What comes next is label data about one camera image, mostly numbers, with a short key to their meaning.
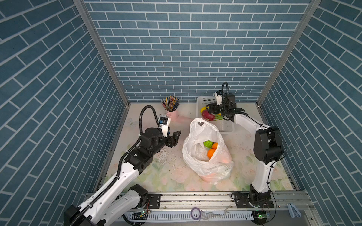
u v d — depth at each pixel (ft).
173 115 3.38
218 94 2.82
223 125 3.53
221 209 2.39
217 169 2.51
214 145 2.92
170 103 3.35
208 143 2.98
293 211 2.29
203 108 3.56
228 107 2.53
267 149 1.74
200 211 2.32
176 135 2.12
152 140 1.75
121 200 1.82
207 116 3.35
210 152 2.82
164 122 2.00
